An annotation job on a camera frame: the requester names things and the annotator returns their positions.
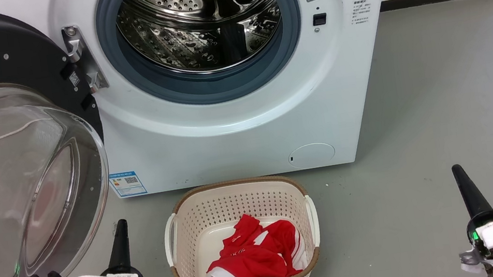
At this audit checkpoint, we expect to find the white front-load washing machine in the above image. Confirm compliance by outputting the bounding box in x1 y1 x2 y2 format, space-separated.
30 0 422 207

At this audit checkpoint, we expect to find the metal door hinge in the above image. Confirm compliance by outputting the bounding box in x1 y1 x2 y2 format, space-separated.
60 21 111 97

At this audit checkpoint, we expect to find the blue energy label sticker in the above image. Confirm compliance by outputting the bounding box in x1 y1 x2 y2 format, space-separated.
108 169 148 200

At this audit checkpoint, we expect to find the beige perforated laundry basket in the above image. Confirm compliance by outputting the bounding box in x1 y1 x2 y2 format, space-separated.
157 169 328 277

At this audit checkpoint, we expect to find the red and white garment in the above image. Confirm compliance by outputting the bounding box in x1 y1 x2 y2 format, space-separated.
197 206 311 277

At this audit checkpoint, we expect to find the round white filter cover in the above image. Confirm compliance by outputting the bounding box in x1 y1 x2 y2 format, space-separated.
287 140 338 172

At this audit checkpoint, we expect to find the stainless steel washer drum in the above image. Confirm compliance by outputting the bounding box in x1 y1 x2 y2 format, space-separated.
113 0 289 85

